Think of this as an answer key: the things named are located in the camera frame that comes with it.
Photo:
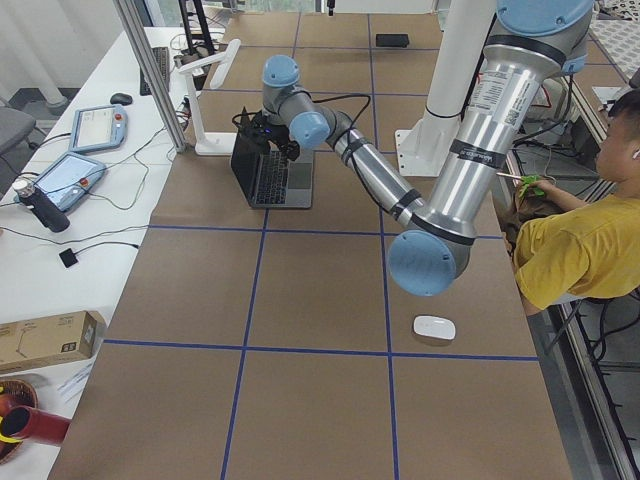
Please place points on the woven basket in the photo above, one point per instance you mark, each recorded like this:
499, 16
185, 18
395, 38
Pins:
14, 392

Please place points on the lower teach pendant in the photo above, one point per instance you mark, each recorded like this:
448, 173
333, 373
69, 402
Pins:
66, 181

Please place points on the green handled tool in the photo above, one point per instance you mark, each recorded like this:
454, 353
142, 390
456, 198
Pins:
526, 184

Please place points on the person in yellow shirt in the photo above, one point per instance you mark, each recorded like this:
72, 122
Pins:
589, 249

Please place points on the red cylinder container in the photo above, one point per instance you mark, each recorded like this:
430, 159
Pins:
25, 423

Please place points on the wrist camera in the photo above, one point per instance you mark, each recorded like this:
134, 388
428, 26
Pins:
253, 128

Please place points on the black computer mouse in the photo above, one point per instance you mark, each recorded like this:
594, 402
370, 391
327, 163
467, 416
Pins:
122, 99

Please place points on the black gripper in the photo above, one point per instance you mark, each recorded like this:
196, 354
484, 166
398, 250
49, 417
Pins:
278, 137

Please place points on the teach pendant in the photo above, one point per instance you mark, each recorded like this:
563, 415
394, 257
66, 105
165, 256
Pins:
98, 128
66, 181

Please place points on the upper teach pendant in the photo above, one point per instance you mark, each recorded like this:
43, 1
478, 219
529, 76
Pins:
98, 128

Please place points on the grey laptop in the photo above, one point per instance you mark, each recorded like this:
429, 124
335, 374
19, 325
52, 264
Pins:
269, 180

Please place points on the cardboard box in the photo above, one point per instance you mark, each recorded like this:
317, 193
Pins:
48, 341

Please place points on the black water bottle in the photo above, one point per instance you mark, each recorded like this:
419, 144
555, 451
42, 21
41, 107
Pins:
31, 196

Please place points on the white computer mouse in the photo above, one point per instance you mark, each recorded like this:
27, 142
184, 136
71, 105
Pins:
434, 328

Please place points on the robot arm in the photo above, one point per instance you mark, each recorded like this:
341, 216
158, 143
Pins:
493, 59

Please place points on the aluminium frame post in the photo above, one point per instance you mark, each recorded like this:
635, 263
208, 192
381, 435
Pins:
142, 49

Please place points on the black mouse pad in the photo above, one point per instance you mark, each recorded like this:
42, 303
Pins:
392, 40

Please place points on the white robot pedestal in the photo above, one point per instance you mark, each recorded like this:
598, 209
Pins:
422, 150

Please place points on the small black square device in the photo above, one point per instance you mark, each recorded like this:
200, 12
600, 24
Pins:
68, 257

